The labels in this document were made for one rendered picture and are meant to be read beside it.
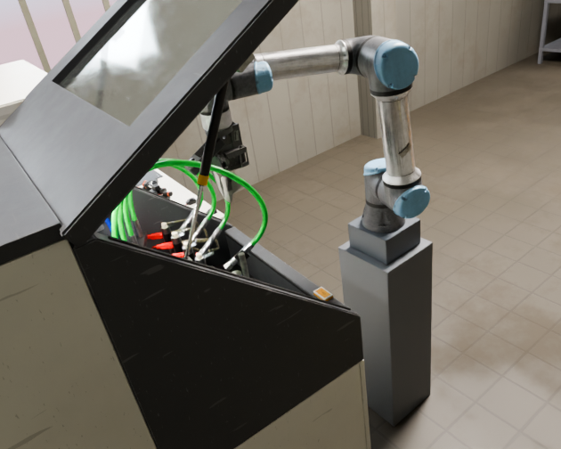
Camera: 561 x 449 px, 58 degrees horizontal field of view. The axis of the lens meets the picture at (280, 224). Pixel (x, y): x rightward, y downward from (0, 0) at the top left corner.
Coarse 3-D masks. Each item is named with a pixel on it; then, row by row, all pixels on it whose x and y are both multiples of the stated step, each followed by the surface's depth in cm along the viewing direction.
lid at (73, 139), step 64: (128, 0) 131; (192, 0) 108; (256, 0) 85; (64, 64) 129; (128, 64) 108; (192, 64) 85; (0, 128) 128; (64, 128) 102; (128, 128) 85; (64, 192) 84; (128, 192) 80
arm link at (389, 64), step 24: (360, 48) 139; (384, 48) 130; (408, 48) 129; (360, 72) 142; (384, 72) 129; (408, 72) 131; (384, 96) 136; (384, 120) 142; (408, 120) 142; (384, 144) 147; (408, 144) 145; (408, 168) 148; (384, 192) 158; (408, 192) 149; (408, 216) 154
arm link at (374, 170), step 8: (376, 160) 169; (384, 160) 167; (368, 168) 164; (376, 168) 163; (384, 168) 161; (368, 176) 165; (376, 176) 163; (368, 184) 167; (376, 184) 162; (368, 192) 169; (376, 192) 163; (368, 200) 171; (376, 200) 168
